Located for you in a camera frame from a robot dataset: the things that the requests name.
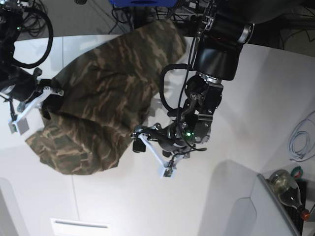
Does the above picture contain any clear plastic bottle red cap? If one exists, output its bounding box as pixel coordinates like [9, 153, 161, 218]
[269, 170, 310, 221]

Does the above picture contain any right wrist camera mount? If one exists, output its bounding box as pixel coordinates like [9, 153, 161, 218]
[8, 87, 53, 135]

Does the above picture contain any blue bin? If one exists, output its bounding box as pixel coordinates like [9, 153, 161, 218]
[109, 0, 177, 7]

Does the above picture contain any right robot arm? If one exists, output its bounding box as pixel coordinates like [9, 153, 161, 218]
[0, 0, 63, 102]

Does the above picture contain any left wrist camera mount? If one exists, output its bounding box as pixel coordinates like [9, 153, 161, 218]
[138, 134, 189, 178]

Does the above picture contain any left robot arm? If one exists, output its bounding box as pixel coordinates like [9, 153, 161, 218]
[132, 0, 298, 157]

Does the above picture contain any camouflage t-shirt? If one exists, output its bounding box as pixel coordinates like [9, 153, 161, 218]
[26, 20, 187, 175]

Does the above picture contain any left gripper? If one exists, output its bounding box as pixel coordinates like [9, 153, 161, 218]
[130, 122, 195, 157]

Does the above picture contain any green tape roll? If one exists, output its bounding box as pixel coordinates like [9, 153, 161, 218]
[291, 166, 303, 180]

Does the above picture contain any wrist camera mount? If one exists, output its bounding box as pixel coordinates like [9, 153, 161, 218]
[8, 87, 53, 135]
[138, 134, 189, 178]

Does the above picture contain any white coiled cable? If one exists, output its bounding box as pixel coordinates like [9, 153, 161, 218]
[288, 118, 315, 162]

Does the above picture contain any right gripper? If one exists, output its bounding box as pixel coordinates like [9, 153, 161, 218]
[0, 67, 64, 102]

